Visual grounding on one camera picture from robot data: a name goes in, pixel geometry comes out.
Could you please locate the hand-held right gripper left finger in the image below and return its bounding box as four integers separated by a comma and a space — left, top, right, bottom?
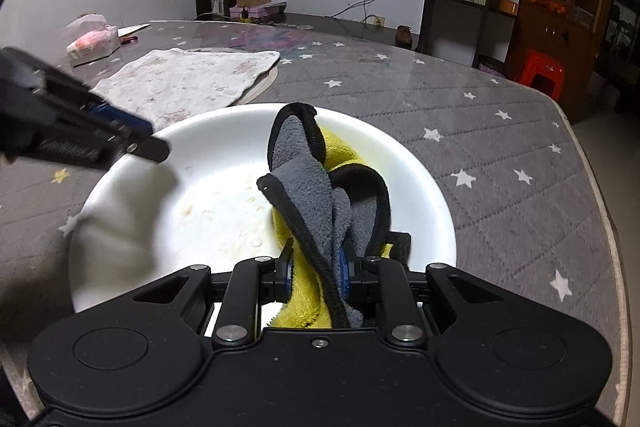
132, 246, 297, 348

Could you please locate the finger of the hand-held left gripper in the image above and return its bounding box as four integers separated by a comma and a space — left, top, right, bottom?
86, 92, 154, 138
35, 114, 172, 171

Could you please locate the pile of oranges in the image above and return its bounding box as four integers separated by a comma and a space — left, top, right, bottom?
521, 0, 569, 15

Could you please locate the dark television console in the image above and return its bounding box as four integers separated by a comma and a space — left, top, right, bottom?
270, 12, 423, 52

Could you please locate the white ceramic plate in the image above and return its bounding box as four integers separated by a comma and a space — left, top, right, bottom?
68, 103, 458, 315

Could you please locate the white printed towel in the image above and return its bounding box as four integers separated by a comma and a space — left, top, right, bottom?
92, 48, 281, 131

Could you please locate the grey star-print tablecloth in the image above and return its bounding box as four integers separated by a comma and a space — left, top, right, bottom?
0, 21, 621, 427

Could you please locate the small patterned bin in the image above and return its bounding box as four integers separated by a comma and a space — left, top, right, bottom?
477, 55, 506, 80

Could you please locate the black power cable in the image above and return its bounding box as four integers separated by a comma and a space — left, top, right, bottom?
330, 0, 386, 20

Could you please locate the red plastic stool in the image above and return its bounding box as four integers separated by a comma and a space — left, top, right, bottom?
515, 48, 566, 102

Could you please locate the pink box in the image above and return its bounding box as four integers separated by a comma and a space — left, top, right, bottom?
229, 4, 268, 20

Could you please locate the pink tissue pack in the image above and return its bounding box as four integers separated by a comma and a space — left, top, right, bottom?
66, 13, 121, 68

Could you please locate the yellow grey cleaning cloth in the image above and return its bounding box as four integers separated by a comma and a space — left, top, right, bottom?
256, 103, 412, 330

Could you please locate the dark wooden cabinet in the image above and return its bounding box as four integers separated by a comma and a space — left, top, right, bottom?
500, 0, 621, 122

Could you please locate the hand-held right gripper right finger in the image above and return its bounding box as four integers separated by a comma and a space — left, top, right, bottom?
339, 249, 508, 348

